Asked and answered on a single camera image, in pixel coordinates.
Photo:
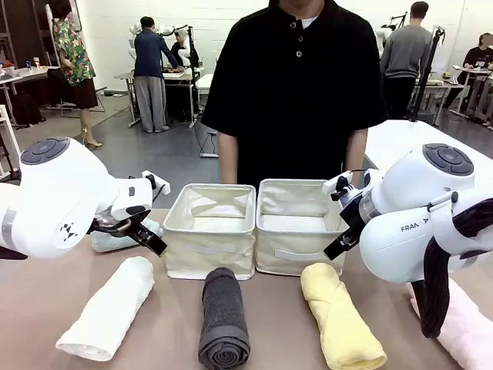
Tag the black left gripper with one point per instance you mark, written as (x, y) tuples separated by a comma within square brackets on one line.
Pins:
[(115, 225)]

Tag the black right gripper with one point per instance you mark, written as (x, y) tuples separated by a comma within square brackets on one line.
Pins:
[(353, 214)]

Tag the light teal towel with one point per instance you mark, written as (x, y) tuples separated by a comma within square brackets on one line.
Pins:
[(108, 242)]

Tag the yellow towel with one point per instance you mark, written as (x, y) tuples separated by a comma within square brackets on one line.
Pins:
[(339, 320)]

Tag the white towel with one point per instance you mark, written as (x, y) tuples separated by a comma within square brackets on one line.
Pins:
[(108, 308)]

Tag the pink towel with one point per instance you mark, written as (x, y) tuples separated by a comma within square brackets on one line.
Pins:
[(470, 331)]

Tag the person's left forearm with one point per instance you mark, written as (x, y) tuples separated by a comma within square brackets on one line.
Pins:
[(356, 150)]

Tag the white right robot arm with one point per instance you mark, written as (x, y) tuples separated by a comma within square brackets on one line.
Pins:
[(408, 223)]

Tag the person's right forearm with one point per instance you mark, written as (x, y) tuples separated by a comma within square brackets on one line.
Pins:
[(229, 162)]

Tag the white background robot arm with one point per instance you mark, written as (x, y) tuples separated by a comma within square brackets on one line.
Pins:
[(167, 30), (385, 31)]

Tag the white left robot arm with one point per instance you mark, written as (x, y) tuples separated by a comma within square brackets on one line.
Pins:
[(50, 200)]

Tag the cream fabric storage bin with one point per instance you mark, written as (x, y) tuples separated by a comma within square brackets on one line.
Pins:
[(296, 252), (210, 250)]

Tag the dark grey rolled towel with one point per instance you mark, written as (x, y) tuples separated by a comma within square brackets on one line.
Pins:
[(223, 312)]

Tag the white table leg base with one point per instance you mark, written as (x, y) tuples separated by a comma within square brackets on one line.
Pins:
[(210, 148)]

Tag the large white table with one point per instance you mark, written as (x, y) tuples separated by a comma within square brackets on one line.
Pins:
[(404, 138)]

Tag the person in black polo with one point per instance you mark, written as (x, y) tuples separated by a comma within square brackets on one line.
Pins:
[(292, 96)]

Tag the grey background work table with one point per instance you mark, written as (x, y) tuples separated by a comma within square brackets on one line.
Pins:
[(181, 77)]

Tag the man in navy jacket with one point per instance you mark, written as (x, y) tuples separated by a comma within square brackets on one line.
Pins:
[(148, 65)]

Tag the black bag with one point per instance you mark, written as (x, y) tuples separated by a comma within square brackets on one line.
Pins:
[(26, 109)]

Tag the tall black tripod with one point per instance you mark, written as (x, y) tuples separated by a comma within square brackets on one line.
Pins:
[(429, 69)]

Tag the man in grey sweater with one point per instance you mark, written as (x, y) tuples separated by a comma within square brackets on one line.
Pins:
[(404, 58)]

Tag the woman in floral shirt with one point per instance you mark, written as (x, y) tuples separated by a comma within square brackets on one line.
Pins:
[(73, 58)]

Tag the white desk with clutter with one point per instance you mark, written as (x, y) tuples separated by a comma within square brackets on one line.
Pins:
[(23, 75)]

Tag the white desk with legs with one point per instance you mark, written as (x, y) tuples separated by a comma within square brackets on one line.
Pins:
[(473, 77)]

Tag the seated person in black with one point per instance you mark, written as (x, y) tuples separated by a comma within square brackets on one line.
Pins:
[(475, 58)]

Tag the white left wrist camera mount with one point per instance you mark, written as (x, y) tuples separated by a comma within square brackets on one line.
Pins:
[(158, 187)]

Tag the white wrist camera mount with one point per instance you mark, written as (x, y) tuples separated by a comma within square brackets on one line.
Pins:
[(341, 183), (158, 187)]

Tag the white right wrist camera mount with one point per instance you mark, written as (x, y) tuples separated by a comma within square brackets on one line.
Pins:
[(341, 183)]

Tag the white shelf frame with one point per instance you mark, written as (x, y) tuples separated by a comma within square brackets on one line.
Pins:
[(8, 138)]

